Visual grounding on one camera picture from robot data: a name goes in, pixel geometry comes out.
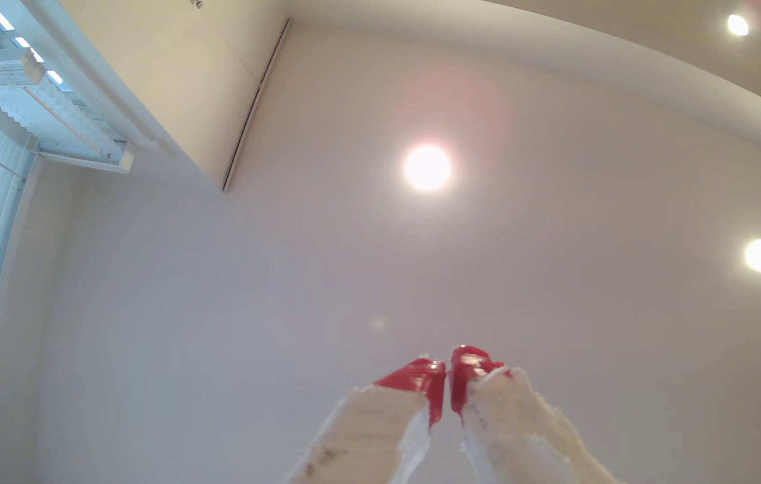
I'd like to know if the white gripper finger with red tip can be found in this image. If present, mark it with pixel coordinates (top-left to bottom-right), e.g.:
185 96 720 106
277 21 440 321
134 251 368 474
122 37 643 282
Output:
450 345 623 484
284 358 447 484

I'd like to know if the white raised folded blind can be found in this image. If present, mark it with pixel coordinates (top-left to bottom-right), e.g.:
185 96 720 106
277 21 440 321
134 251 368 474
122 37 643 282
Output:
0 47 136 174

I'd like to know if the dark ceiling track rail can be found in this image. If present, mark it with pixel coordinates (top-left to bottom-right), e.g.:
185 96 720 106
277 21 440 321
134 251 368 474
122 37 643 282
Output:
222 19 292 193

